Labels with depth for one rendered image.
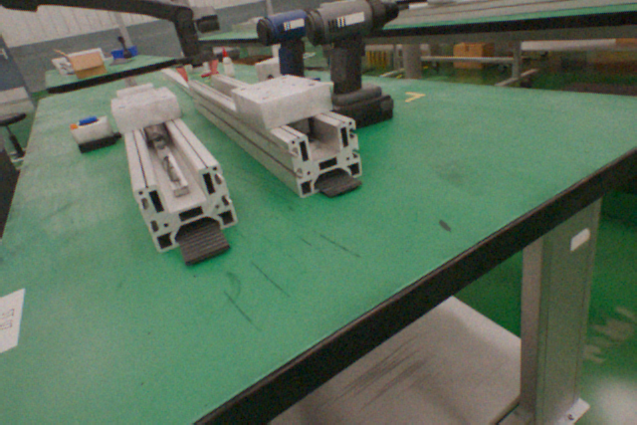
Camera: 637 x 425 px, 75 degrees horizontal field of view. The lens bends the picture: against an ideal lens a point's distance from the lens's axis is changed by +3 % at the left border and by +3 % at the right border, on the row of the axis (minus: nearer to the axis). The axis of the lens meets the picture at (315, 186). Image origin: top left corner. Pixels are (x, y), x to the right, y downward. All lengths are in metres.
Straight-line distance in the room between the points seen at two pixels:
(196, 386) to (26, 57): 12.07
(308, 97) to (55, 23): 11.81
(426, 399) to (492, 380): 0.15
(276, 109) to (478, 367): 0.74
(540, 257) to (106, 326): 0.62
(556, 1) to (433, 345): 1.45
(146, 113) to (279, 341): 0.55
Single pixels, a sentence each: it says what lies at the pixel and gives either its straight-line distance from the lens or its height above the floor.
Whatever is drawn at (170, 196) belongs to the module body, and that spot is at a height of 0.82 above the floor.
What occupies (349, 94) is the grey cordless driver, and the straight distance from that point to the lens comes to 0.78.
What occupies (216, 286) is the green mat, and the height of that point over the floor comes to 0.78.
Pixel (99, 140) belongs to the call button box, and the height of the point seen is 0.80.
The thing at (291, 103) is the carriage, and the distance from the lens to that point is 0.59.
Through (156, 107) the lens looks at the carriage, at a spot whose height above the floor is 0.89.
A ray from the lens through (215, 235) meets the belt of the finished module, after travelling 0.50.
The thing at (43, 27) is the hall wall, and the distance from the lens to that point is 12.32.
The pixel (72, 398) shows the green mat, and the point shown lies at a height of 0.78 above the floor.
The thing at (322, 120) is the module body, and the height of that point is 0.86.
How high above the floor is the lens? 1.02
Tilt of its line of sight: 25 degrees down
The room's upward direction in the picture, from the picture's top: 12 degrees counter-clockwise
